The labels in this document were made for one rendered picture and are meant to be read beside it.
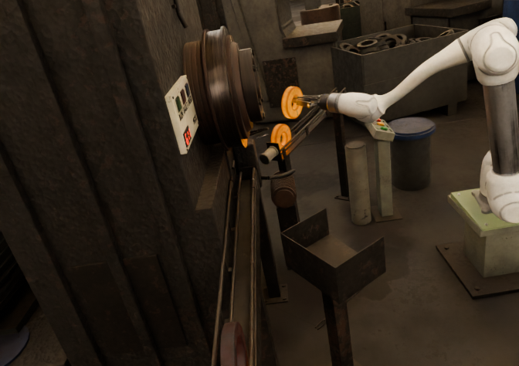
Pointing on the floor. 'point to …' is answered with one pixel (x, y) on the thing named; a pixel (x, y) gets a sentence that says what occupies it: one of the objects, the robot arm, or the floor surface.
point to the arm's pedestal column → (484, 262)
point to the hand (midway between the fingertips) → (292, 99)
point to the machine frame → (110, 171)
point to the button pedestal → (383, 174)
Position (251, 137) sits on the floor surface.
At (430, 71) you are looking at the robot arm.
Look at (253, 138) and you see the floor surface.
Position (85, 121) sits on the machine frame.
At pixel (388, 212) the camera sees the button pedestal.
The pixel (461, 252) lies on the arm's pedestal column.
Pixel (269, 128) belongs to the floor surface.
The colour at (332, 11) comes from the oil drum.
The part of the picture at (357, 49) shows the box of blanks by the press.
